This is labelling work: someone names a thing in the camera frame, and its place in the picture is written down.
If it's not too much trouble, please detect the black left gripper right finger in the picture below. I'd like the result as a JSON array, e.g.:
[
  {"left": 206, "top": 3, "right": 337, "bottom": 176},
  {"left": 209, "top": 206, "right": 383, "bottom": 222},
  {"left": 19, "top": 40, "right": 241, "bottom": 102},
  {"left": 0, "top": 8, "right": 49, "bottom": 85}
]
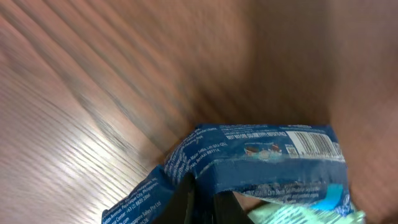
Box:
[{"left": 213, "top": 191, "right": 254, "bottom": 224}]

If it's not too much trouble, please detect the blue cookie pack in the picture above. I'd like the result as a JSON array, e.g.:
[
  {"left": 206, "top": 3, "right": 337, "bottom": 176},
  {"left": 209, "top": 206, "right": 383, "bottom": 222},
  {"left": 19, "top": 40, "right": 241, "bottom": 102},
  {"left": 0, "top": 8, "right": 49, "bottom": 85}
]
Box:
[{"left": 102, "top": 124, "right": 353, "bottom": 224}]

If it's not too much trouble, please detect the mint green snack packet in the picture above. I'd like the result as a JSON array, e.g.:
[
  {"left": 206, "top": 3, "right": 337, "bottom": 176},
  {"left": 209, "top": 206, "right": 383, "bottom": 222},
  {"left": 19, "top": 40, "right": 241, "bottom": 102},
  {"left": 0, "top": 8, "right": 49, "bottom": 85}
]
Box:
[{"left": 248, "top": 203, "right": 366, "bottom": 224}]

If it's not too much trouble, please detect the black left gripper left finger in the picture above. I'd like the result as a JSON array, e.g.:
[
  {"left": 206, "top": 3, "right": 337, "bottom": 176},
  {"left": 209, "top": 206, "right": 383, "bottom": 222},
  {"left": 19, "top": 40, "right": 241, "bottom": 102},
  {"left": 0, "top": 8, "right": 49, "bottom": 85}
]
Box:
[{"left": 152, "top": 173, "right": 195, "bottom": 224}]

